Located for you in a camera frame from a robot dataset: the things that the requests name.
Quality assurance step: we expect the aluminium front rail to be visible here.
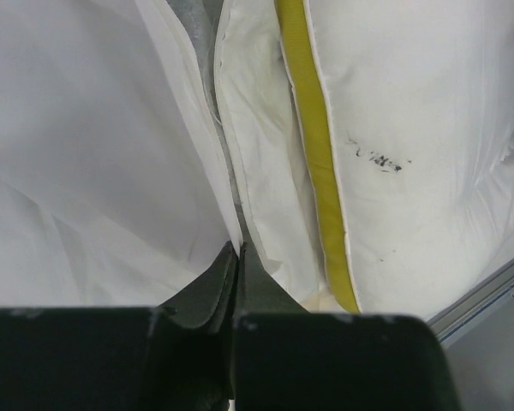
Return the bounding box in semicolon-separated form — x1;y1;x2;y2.
427;258;514;342

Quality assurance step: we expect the white pillow with yellow band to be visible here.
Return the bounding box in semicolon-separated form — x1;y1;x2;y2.
277;1;514;319

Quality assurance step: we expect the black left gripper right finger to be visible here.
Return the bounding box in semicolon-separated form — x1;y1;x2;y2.
232;244;461;410

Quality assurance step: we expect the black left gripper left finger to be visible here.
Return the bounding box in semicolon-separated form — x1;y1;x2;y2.
0;243;238;410

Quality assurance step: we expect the white pillowcase with cream ruffle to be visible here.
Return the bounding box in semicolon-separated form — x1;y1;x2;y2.
0;1;325;307

